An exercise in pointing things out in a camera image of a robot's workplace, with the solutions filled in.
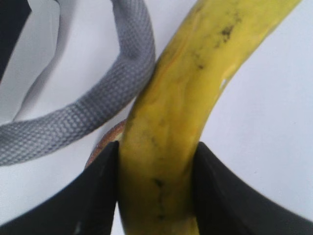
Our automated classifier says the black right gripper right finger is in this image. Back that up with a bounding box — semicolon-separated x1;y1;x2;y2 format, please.
193;142;313;235

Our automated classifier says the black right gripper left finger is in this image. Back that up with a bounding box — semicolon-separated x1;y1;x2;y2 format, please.
0;141;119;235

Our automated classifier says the yellow banana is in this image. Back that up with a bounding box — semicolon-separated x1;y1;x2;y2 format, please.
118;0;298;235

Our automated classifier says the brown bread roll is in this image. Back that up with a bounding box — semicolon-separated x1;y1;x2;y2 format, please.
84;119;127;169

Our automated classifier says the navy blue lunch bag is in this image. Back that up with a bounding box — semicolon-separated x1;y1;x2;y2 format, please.
0;0;156;166

